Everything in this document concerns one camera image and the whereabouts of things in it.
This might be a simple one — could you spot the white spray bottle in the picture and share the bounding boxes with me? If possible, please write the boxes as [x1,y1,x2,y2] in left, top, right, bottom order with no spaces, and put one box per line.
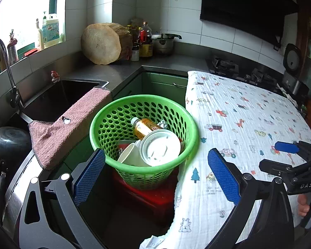
[35,18,43,51]

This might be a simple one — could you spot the white detergent bottle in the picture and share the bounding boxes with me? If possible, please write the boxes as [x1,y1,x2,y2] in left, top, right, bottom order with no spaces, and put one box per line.
[41,13,61,48]

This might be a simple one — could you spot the window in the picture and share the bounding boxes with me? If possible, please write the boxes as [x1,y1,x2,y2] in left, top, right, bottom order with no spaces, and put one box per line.
[0,0,68,65]

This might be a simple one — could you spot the red plastic stool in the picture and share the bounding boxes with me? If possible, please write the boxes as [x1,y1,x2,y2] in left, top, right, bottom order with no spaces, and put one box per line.
[113,168,180,213]

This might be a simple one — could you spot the steel sink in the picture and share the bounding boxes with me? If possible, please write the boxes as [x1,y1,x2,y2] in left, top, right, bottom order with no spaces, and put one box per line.
[5,79,109,135]

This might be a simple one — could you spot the white paper cup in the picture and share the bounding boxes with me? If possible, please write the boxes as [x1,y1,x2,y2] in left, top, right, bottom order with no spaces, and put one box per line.
[117,143,146,167]

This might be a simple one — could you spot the black gas stove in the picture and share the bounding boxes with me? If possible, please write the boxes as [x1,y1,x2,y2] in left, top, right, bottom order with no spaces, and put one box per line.
[206,56,285,90]

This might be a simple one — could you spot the green kitchen cabinet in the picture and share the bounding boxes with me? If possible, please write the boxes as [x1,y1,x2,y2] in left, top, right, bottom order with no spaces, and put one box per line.
[111,72,190,109]

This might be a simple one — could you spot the black wok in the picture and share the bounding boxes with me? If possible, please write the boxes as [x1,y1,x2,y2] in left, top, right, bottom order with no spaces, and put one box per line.
[0,127,33,221]

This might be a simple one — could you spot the steel cooking pot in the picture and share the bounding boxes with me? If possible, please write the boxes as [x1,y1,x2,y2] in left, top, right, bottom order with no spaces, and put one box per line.
[152,32,182,56]

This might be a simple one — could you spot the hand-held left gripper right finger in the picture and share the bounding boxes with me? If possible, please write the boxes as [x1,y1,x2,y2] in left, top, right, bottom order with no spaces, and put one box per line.
[207,148,294,249]

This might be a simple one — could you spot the round wooden chopping block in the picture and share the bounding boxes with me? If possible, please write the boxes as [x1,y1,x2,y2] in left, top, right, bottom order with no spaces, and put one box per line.
[80,22,133,65]

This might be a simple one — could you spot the utensil holder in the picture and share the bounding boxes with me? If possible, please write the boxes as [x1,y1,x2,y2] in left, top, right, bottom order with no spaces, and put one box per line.
[6,28,18,64]

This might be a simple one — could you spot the white plastic lid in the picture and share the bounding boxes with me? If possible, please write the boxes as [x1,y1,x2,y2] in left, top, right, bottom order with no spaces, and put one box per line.
[140,130,182,167]

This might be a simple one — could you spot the dark sauce bottle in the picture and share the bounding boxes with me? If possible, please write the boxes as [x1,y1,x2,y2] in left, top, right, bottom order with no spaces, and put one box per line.
[130,24,140,48]

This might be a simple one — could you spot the printed blanket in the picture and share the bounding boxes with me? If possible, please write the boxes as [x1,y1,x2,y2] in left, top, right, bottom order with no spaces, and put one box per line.
[139,71,311,249]

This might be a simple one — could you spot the red paper cup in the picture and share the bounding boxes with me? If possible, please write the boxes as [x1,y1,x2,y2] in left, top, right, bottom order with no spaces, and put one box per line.
[117,139,138,159]

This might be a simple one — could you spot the pink towel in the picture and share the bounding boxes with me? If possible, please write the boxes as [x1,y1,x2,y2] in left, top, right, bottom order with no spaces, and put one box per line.
[28,87,112,170]

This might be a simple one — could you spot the green plastic basket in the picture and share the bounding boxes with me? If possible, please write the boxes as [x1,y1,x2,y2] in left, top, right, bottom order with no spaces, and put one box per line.
[89,95,199,190]

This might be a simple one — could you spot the black range hood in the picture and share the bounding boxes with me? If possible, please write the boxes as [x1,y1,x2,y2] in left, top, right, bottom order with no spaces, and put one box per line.
[199,0,300,48]

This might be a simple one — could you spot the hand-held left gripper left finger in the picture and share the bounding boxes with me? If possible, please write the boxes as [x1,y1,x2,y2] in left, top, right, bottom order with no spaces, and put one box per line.
[17,148,106,249]

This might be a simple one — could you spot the black rice cooker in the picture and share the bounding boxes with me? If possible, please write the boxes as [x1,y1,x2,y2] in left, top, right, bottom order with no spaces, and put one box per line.
[281,43,310,95]

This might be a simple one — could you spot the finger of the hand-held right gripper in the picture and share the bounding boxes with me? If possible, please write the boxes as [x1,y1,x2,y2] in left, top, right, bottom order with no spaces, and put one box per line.
[259,159,289,179]
[274,140,311,159]

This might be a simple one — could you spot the tea bottle with red label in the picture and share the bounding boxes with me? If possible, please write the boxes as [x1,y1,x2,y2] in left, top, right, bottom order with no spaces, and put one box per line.
[131,117,166,140]

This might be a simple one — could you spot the steel faucet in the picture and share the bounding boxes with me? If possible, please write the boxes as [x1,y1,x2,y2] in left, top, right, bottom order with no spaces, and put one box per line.
[0,38,25,109]

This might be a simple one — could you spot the person's right hand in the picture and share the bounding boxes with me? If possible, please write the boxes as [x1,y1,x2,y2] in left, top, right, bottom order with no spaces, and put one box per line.
[297,189,311,218]

